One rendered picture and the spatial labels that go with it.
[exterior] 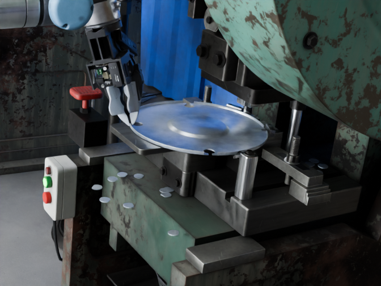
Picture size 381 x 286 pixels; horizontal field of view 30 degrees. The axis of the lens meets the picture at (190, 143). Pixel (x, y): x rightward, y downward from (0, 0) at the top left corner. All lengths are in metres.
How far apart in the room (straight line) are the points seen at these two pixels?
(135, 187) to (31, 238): 1.11
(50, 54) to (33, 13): 1.80
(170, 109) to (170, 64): 2.41
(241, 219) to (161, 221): 0.17
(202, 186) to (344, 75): 0.55
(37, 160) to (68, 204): 1.45
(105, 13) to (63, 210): 0.51
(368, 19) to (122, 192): 0.77
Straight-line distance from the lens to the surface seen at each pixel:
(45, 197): 1.66
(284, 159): 1.44
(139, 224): 1.52
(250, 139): 1.45
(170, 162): 1.49
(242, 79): 1.41
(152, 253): 1.49
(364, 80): 1.02
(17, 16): 1.18
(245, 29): 0.98
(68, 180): 1.63
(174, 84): 3.98
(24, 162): 3.07
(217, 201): 1.41
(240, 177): 1.35
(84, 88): 1.71
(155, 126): 1.45
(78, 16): 1.19
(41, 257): 2.46
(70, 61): 3.01
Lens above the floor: 1.30
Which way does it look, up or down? 22 degrees down
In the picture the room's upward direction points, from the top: 7 degrees clockwise
